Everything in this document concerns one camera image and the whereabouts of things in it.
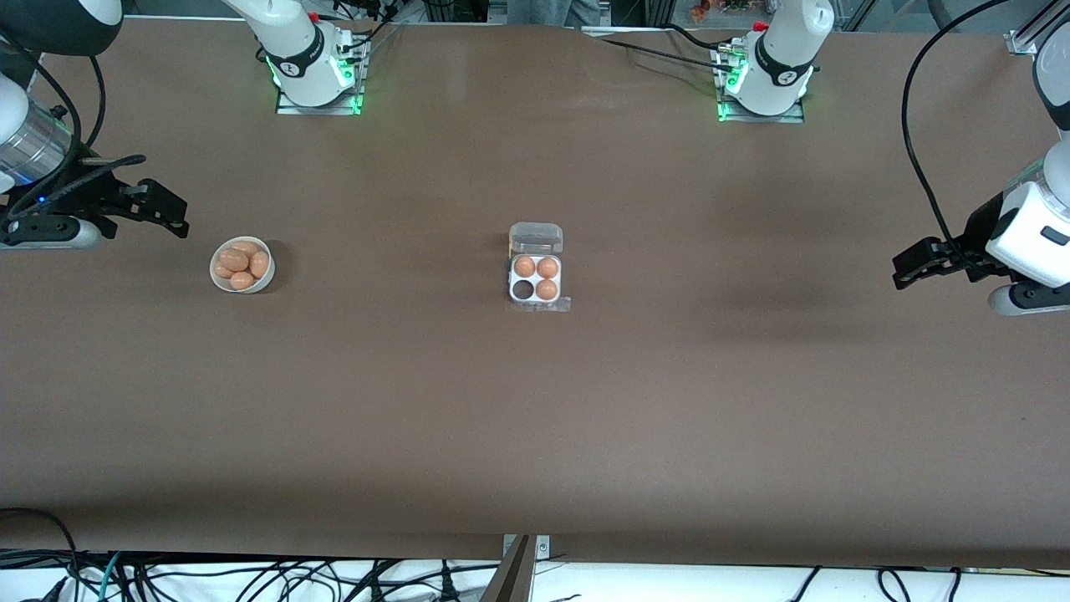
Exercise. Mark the aluminium corner profile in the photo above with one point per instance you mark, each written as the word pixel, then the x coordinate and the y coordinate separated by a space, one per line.
pixel 1028 42

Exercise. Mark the grey camera pole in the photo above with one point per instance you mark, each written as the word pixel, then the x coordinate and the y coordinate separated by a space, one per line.
pixel 510 581

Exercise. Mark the clear plastic egg box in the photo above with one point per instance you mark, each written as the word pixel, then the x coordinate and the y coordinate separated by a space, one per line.
pixel 536 238

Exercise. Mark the white round bowl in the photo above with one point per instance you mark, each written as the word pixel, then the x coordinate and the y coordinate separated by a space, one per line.
pixel 265 287

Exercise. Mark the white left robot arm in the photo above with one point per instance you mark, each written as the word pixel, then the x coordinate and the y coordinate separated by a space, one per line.
pixel 782 67

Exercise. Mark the small metal bracket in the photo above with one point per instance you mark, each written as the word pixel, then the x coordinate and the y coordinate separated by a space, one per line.
pixel 542 548

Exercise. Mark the brown table cover sheet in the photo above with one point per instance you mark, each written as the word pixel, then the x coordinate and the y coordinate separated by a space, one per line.
pixel 535 418

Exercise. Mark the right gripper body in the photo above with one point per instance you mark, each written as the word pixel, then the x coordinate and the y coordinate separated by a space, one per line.
pixel 81 194

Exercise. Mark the person legs in jeans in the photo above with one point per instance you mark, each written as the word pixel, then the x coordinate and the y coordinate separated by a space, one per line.
pixel 552 10

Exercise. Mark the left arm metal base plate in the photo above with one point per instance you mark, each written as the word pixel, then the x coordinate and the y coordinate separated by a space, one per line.
pixel 794 117

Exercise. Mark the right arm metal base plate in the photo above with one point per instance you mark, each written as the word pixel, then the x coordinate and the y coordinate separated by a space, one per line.
pixel 288 107

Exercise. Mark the small orange object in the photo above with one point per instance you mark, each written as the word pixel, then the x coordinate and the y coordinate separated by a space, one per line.
pixel 700 10

